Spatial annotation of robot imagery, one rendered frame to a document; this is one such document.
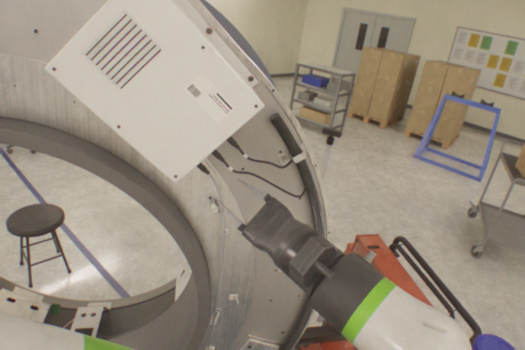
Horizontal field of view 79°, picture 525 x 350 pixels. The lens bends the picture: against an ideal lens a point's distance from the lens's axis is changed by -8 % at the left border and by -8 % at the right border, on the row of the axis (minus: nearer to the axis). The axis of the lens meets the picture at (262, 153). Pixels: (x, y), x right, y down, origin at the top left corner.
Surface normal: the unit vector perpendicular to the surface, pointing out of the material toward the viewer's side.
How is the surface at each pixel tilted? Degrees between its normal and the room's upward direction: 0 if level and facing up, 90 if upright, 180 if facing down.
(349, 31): 90
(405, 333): 39
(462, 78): 90
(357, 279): 27
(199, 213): 90
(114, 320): 11
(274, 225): 46
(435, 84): 90
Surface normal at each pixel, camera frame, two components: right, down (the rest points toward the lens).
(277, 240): -0.43, -0.54
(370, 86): -0.63, 0.22
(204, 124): 0.18, 0.41
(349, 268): 0.09, -0.81
